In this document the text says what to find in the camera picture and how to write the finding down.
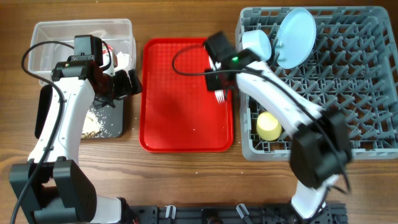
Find white plastic fork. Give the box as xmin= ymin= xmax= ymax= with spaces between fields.
xmin=208 ymin=57 xmax=227 ymax=104

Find white napkin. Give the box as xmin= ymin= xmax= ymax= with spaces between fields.
xmin=111 ymin=52 xmax=130 ymax=70

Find rice and food scraps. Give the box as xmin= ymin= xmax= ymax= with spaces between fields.
xmin=81 ymin=108 xmax=104 ymax=139

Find light blue bowl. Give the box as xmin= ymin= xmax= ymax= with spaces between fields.
xmin=242 ymin=30 xmax=272 ymax=61

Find yellow plastic cup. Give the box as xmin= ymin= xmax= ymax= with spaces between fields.
xmin=256 ymin=111 xmax=282 ymax=141

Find light blue plate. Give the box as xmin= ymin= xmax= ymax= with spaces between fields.
xmin=275 ymin=7 xmax=317 ymax=69

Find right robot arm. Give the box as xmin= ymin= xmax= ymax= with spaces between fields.
xmin=207 ymin=50 xmax=353 ymax=222

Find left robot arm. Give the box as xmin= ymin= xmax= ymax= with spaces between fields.
xmin=9 ymin=60 xmax=139 ymax=223

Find black waste tray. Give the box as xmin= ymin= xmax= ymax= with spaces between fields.
xmin=34 ymin=85 xmax=124 ymax=139

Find clear plastic waste bin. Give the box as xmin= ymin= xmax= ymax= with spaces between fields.
xmin=28 ymin=19 xmax=136 ymax=80

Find grey dishwasher rack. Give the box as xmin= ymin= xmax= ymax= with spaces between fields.
xmin=235 ymin=6 xmax=397 ymax=161

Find red serving tray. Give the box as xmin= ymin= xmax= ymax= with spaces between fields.
xmin=139 ymin=38 xmax=234 ymax=153

